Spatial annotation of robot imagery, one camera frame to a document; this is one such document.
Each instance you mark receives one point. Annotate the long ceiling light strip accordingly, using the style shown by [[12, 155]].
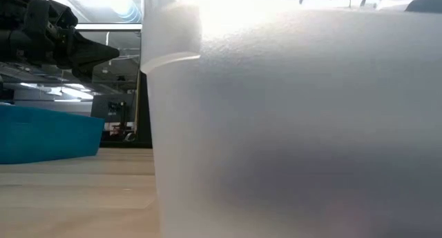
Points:
[[110, 26]]

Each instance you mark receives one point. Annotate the black frame post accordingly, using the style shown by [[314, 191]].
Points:
[[145, 120]]

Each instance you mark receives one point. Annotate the large white translucent plastic bin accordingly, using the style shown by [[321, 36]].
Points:
[[293, 127]]

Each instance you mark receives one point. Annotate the grey cabinet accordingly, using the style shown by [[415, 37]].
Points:
[[102, 108]]

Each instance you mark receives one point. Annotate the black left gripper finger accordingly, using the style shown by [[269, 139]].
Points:
[[83, 72], [93, 51]]

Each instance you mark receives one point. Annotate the teal plastic bin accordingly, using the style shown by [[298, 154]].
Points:
[[45, 134]]

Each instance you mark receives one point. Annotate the bright fluorescent ceiling lights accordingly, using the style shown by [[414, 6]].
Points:
[[74, 92]]

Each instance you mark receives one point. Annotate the black box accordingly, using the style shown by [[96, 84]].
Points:
[[6, 93]]

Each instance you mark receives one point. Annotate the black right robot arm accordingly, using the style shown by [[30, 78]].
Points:
[[426, 1]]

